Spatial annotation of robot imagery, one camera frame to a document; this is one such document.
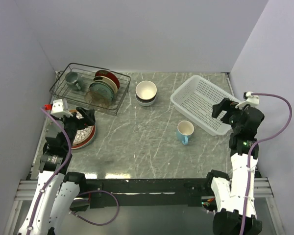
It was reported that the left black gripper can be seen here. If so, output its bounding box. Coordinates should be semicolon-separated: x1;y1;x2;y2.
50;106;95;149

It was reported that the floral orange rimmed plate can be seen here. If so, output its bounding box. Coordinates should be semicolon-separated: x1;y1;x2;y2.
68;109;96;146

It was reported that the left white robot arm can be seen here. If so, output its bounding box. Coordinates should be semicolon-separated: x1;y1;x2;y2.
18;104;96;235

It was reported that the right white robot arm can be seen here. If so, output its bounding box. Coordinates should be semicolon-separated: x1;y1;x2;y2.
204;98;265;235

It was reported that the white plastic perforated bin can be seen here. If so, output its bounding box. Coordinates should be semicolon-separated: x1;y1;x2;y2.
171;75;239;136

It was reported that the clear brown glass plate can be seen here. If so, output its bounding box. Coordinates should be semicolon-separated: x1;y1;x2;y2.
84;91;110;108

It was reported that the teal patterned plate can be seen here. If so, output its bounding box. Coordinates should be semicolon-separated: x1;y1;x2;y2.
89;82;114;101

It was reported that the grey ceramic mug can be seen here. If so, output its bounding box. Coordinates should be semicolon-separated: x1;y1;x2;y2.
65;72;82;92

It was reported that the cream plate in rack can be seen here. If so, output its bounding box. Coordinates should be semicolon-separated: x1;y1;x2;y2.
93;76;118;94

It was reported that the dark red plate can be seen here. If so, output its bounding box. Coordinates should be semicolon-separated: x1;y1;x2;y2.
95;70;120;89

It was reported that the light blue mug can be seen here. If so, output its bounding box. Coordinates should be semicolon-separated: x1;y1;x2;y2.
176;120;195;145

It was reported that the dark striped bottom bowl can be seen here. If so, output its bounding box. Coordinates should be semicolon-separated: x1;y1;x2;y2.
135;95;157;107

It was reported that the white top bowl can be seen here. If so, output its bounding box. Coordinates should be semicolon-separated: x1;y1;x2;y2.
135;81;157;100

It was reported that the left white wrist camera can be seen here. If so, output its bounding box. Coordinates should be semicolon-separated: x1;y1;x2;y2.
50;99;73;118

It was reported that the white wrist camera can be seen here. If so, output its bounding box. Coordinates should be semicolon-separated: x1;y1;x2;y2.
50;99;73;118
235;92;260;109

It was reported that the black wire dish rack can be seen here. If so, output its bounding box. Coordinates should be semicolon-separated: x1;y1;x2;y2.
49;63;131;116

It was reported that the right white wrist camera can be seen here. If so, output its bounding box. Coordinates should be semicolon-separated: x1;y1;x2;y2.
235;92;260;109

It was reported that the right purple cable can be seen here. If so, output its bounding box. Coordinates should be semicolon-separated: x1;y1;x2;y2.
239;92;293;235

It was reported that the purple cable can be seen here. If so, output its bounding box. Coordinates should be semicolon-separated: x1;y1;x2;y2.
239;92;293;235
26;105;120;231

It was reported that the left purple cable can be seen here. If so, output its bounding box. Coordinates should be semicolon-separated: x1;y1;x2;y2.
26;105;120;231

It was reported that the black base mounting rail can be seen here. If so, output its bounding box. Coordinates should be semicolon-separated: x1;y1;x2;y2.
79;178;214;209

